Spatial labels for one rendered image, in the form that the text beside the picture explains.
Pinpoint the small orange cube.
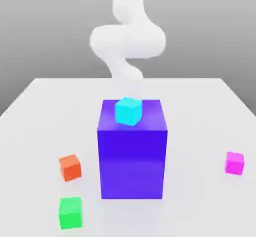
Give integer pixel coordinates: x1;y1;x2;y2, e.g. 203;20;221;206
58;154;82;183

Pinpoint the small cyan cube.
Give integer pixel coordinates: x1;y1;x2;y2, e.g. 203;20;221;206
114;96;143;127

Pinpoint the small magenta cube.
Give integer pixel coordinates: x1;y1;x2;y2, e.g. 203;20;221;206
224;151;245;176

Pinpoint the small green cube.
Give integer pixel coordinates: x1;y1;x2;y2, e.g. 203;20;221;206
58;196;83;230

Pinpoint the large purple box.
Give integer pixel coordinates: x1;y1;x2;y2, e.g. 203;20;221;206
96;99;168;200

